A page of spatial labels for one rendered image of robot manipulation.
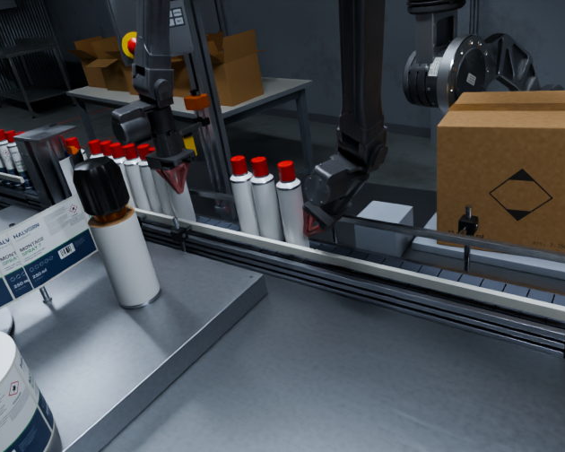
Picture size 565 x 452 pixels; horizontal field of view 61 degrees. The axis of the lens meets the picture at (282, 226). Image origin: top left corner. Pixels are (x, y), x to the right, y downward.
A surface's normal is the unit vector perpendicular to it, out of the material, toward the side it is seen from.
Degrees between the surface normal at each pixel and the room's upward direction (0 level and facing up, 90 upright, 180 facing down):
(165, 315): 0
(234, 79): 91
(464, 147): 90
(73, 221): 90
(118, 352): 0
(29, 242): 90
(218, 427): 0
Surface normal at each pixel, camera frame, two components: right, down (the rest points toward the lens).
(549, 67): -0.72, 0.42
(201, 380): -0.14, -0.87
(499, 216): -0.48, 0.48
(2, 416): 0.93, 0.04
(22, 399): 0.99, -0.15
